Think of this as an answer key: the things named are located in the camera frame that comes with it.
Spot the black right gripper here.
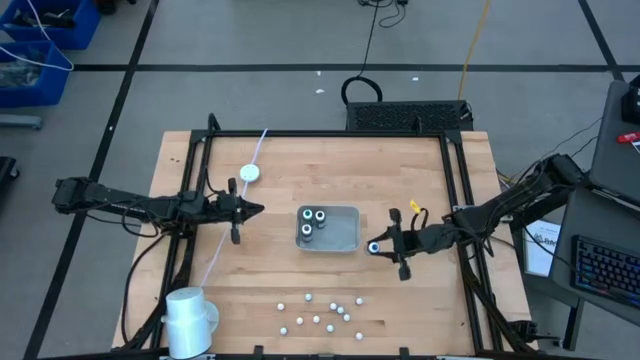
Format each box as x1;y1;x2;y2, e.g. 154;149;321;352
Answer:
371;208;428;282

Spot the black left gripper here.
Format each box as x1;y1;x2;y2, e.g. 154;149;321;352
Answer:
218;177;266;246

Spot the grey plastic tray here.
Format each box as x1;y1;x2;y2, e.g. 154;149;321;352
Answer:
294;204;362;254

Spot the white cylindrical spot lamp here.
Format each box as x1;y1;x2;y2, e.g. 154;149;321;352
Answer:
160;285;221;360

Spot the black perforated computer case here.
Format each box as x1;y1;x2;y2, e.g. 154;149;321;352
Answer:
345;100;475;133

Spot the white paper sheet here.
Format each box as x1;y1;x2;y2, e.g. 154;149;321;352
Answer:
522;218;562;278

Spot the black desk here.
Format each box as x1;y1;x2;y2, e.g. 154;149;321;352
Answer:
548;187;640;326

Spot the black backlit keyboard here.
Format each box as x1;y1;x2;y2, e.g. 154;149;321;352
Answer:
571;234;640;307

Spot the dark grey desk panel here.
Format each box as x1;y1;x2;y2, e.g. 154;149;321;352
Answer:
588;79;640;206

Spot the grey metal bar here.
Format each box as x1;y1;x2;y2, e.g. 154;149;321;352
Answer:
0;114;44;130

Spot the blue plastic bin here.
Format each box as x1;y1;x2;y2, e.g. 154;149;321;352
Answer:
0;0;102;51
0;40;71;109

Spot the black box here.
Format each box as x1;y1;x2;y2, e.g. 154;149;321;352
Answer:
621;73;640;126

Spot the white round switch puck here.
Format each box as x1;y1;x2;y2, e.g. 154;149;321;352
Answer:
238;163;262;184

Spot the white lamp cable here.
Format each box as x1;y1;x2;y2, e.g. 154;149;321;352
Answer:
198;127;270;290

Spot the black aluminium table frame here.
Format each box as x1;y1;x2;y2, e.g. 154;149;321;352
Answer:
119;112;539;360

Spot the black power cable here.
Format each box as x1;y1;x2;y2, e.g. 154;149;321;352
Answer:
121;232;174;346

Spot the black hanging cable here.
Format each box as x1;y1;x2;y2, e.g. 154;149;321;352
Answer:
340;0;409;106

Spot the yellow hanging cable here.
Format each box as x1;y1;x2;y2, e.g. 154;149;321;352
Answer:
457;0;494;101

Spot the thin white cable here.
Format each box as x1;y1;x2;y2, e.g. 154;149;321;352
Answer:
0;0;75;72

